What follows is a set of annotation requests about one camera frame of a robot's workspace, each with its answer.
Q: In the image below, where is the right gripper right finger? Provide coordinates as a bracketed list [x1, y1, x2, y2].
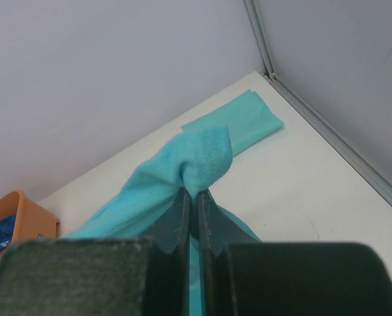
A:
[197, 191, 392, 315]

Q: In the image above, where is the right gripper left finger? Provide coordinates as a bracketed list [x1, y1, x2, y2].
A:
[0, 190, 191, 315]

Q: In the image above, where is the light blue t shirt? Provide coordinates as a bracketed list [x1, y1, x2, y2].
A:
[59, 126, 258, 315]

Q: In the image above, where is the orange plastic bin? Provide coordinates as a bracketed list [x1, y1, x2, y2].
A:
[0, 190, 59, 243]

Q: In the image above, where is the folded teal t shirt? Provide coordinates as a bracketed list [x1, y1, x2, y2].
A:
[181, 90, 284, 156]

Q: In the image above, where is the right aluminium corner post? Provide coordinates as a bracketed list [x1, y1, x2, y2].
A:
[246, 1, 392, 206]

